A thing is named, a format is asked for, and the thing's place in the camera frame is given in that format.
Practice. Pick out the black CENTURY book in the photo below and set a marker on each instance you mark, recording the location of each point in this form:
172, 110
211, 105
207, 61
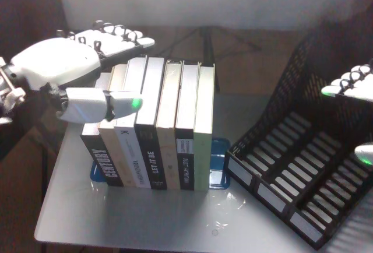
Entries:
105, 162

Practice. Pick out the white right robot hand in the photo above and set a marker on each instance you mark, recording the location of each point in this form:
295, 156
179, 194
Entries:
349, 87

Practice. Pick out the black book with white label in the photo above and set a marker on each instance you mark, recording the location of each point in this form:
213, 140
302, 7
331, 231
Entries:
185, 162

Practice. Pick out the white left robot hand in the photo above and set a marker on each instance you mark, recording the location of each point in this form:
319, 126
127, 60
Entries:
58, 60

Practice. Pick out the pale green book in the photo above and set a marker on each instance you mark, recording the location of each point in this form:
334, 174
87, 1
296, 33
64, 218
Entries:
202, 162

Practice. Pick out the black tripod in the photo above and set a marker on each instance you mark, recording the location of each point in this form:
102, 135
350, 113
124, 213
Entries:
207, 46

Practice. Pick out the plain cream book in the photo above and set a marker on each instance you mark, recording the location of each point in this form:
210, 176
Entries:
116, 154

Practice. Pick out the black plastic file holder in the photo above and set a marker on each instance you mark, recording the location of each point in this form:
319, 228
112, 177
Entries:
291, 89

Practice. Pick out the white book with K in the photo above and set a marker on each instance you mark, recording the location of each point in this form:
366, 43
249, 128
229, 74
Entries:
131, 154

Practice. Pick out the cream wood-grain book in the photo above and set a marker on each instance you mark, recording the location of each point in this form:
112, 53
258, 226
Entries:
169, 159

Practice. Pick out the black LET IT BE book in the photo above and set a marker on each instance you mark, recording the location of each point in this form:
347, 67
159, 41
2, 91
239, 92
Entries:
151, 159

